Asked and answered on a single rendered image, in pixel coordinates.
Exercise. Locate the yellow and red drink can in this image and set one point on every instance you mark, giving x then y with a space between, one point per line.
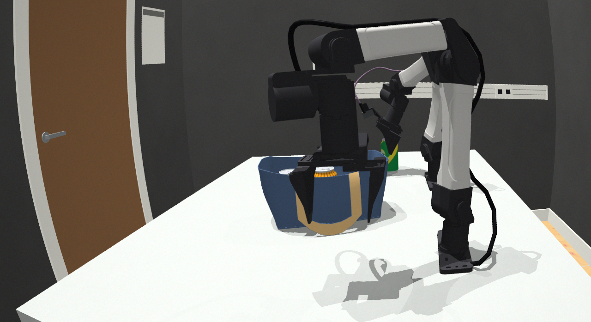
325 172

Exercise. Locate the green and yellow drink can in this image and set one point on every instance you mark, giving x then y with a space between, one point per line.
393 159

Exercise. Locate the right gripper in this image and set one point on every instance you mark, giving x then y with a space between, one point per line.
390 128

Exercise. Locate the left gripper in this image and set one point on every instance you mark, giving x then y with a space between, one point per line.
339 147

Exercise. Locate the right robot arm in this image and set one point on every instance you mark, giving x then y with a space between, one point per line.
402 84

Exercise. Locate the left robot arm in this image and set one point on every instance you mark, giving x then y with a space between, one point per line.
298 95

